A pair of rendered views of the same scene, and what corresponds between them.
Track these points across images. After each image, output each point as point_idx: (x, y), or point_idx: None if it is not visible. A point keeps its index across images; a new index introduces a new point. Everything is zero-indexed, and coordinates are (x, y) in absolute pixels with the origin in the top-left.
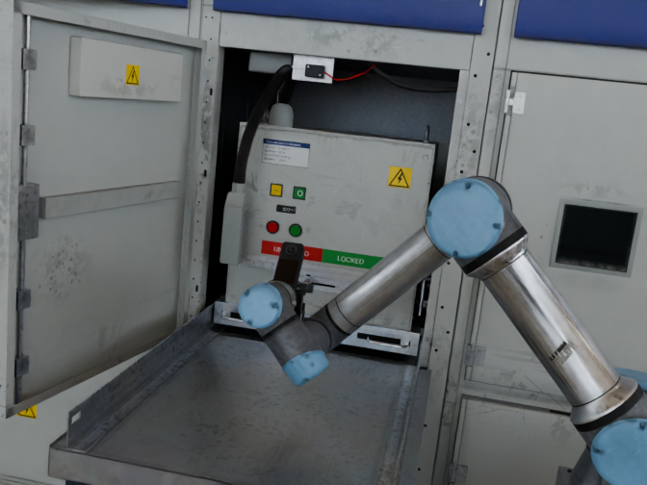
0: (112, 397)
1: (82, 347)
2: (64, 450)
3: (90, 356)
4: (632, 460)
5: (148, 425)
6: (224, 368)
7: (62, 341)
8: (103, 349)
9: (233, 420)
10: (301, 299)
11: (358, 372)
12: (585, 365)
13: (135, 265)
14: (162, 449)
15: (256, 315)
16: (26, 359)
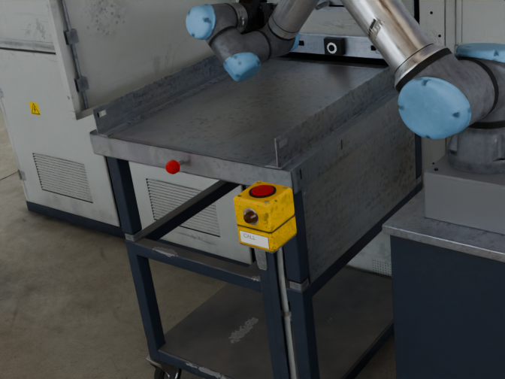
0: (139, 103)
1: (138, 72)
2: (97, 135)
3: (147, 79)
4: (423, 112)
5: (160, 120)
6: (247, 82)
7: (118, 67)
8: (160, 74)
9: (222, 115)
10: (264, 16)
11: (358, 79)
12: (391, 37)
13: (177, 6)
14: (156, 134)
15: (196, 28)
16: (84, 79)
